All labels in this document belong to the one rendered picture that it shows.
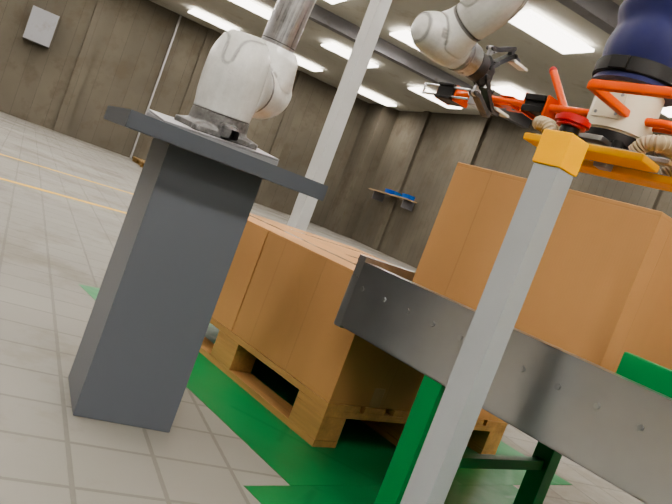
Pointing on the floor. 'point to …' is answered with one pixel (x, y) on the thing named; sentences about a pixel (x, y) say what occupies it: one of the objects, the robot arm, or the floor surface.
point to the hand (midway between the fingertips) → (512, 91)
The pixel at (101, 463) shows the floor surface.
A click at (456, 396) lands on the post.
